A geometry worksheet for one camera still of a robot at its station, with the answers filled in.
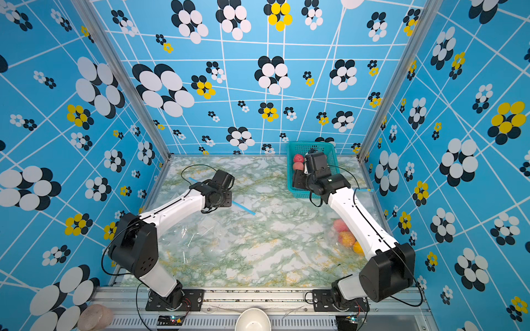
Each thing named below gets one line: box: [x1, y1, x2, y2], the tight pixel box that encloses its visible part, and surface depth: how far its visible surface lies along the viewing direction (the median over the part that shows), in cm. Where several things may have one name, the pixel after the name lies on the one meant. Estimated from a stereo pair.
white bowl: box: [234, 307, 272, 331], surface depth 69 cm
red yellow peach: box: [338, 231, 356, 248], surface depth 84 cm
